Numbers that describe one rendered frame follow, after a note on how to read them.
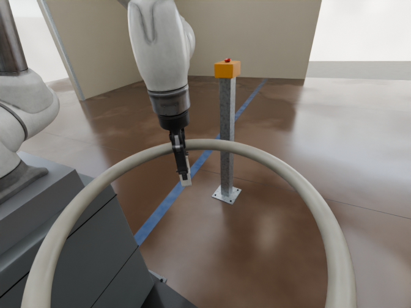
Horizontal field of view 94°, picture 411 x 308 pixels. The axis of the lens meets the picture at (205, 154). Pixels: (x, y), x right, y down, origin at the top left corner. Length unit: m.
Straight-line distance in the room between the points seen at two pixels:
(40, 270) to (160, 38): 0.40
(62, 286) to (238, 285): 0.88
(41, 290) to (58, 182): 0.40
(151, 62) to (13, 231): 0.57
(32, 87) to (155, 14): 0.51
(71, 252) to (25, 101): 0.48
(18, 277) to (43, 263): 0.34
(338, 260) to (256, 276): 1.06
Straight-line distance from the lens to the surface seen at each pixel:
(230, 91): 1.25
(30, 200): 0.71
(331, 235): 0.36
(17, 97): 0.79
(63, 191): 0.75
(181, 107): 0.43
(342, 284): 0.33
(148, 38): 0.39
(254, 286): 1.36
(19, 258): 0.72
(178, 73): 0.41
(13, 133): 0.77
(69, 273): 0.84
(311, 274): 1.48
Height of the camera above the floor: 1.25
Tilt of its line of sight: 33 degrees down
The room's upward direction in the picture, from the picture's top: 4 degrees counter-clockwise
